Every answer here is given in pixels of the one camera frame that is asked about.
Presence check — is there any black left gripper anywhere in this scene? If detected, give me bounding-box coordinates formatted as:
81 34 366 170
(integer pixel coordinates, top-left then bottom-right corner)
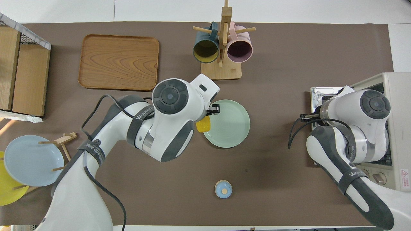
205 103 222 117

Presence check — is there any yellow corn cob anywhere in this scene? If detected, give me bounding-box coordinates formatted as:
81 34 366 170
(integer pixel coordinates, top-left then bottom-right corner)
196 116 211 133

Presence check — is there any pale green plate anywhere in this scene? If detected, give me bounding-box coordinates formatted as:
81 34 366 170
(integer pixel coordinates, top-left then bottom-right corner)
202 99 250 149

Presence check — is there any beige toaster oven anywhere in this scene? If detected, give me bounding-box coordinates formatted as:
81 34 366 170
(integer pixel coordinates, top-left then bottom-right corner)
350 72 411 193

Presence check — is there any wooden mug rack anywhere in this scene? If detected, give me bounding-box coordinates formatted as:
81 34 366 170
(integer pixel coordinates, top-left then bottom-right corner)
193 0 256 81

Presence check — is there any dark teal mug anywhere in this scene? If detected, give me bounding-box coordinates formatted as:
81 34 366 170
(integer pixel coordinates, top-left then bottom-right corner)
193 22 220 64

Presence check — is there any pink mug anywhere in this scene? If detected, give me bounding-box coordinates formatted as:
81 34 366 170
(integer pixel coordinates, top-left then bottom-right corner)
226 21 254 63

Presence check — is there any brown table mat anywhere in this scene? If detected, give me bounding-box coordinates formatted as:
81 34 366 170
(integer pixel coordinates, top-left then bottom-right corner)
0 22 407 227

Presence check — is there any brown wooden tray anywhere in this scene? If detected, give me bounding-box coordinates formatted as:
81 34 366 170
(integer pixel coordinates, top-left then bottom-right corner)
78 34 160 92

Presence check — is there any wooden plate rack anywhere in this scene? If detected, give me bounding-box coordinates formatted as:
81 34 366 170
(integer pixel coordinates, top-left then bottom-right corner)
13 132 78 195

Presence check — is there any light blue plate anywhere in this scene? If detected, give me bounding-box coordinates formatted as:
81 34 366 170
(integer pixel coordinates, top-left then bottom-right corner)
4 135 65 187

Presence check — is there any yellow plate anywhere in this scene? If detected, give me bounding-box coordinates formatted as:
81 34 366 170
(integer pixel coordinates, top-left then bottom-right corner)
0 151 29 206

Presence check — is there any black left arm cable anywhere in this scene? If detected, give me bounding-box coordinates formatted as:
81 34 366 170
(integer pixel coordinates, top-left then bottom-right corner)
80 94 153 231

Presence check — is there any black wire basket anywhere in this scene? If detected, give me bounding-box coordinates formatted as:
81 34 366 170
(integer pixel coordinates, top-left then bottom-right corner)
0 13 52 123

